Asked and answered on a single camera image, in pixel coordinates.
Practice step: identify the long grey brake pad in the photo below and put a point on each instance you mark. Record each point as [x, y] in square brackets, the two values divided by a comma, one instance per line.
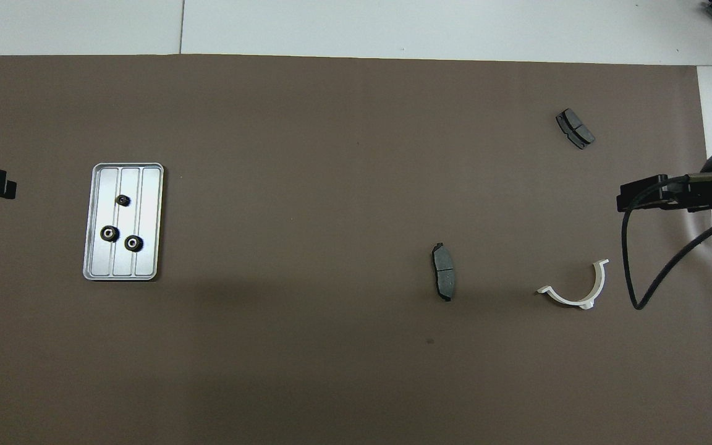
[444, 272]

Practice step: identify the short grey brake pad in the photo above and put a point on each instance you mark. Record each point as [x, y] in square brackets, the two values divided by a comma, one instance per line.
[575, 128]

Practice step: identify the small black gear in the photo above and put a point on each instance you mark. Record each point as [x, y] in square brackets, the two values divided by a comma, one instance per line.
[123, 199]

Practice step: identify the silver metal tray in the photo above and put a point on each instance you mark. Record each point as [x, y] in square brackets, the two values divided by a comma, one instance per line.
[146, 259]

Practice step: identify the white curved plastic bracket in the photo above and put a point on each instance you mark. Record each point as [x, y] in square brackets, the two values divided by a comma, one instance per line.
[600, 281]

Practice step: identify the brown table mat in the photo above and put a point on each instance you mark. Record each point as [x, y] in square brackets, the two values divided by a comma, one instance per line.
[269, 123]

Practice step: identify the black bearing gear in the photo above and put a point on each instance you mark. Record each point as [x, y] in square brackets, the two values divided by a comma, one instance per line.
[109, 233]
[134, 243]

